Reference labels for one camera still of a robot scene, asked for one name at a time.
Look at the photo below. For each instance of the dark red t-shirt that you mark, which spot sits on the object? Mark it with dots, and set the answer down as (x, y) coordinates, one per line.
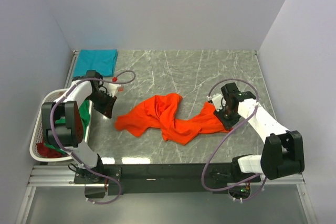
(48, 152)

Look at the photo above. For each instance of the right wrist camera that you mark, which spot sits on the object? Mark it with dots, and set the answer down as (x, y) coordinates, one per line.
(216, 100)

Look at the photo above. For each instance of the green t-shirt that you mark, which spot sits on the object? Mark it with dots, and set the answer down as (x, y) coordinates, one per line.
(70, 122)

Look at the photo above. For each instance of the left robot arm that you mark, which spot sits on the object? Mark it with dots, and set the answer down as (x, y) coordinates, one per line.
(79, 91)

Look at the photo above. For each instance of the orange t-shirt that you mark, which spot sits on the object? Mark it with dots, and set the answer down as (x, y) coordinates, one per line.
(159, 112)

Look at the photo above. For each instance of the white laundry basket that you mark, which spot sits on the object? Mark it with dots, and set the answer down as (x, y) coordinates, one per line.
(39, 129)

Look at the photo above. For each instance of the black base beam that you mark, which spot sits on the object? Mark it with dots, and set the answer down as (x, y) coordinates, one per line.
(174, 178)

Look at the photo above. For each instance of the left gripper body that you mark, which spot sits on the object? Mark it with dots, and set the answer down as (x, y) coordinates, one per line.
(100, 99)

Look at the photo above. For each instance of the folded teal t-shirt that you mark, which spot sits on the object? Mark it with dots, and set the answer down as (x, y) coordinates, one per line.
(103, 61)

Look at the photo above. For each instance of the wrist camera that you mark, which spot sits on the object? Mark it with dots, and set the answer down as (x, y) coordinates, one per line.
(216, 100)
(112, 89)

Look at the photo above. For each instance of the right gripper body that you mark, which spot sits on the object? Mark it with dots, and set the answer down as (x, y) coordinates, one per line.
(230, 116)

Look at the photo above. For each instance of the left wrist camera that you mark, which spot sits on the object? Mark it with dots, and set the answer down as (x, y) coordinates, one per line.
(112, 89)

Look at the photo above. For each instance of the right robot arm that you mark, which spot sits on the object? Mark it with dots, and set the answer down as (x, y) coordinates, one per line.
(282, 154)

